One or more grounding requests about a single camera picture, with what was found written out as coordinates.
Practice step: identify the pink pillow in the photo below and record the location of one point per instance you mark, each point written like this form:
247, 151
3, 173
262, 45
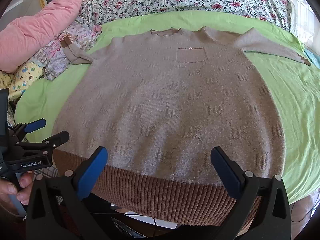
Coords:
40, 27

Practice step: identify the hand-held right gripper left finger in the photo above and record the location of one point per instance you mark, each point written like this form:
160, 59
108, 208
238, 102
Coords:
91, 172

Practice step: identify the green bed sheet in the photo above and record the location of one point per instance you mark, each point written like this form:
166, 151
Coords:
287, 92

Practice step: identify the light blue cloth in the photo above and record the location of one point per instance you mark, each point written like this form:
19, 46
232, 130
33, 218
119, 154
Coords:
312, 58

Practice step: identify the pastel floral cloth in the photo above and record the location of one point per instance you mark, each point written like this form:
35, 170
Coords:
62, 60

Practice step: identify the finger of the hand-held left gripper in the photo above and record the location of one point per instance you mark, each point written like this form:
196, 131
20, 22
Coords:
53, 140
36, 125

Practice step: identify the yellow cartoon print cloth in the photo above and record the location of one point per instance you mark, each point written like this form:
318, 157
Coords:
27, 77

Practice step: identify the person's left hand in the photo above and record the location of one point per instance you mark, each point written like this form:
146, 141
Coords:
8, 187

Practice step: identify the beige knit sweater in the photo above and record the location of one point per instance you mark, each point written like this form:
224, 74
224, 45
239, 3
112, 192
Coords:
162, 100

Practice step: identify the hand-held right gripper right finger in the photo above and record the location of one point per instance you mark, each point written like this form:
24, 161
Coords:
225, 172

